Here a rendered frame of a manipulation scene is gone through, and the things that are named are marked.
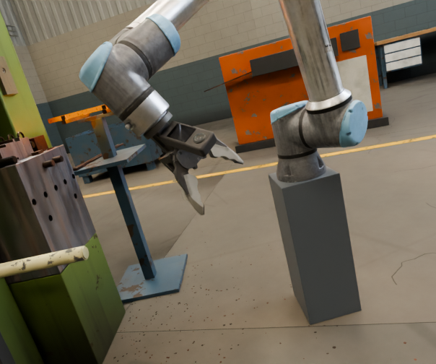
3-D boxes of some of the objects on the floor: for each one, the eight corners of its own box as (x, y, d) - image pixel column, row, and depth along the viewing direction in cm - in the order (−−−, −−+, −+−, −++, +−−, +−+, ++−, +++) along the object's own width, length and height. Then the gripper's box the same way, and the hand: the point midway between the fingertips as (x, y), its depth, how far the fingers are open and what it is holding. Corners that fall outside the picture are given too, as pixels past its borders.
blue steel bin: (170, 155, 597) (157, 112, 577) (155, 169, 521) (140, 120, 501) (104, 169, 621) (90, 129, 601) (81, 184, 545) (64, 139, 525)
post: (67, 466, 114) (-96, 136, 85) (61, 480, 110) (-112, 139, 81) (55, 468, 115) (-111, 140, 85) (49, 482, 111) (-127, 144, 81)
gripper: (176, 98, 81) (234, 159, 87) (117, 160, 74) (185, 223, 80) (191, 87, 74) (254, 154, 79) (127, 154, 66) (201, 224, 72)
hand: (226, 188), depth 77 cm, fingers open, 14 cm apart
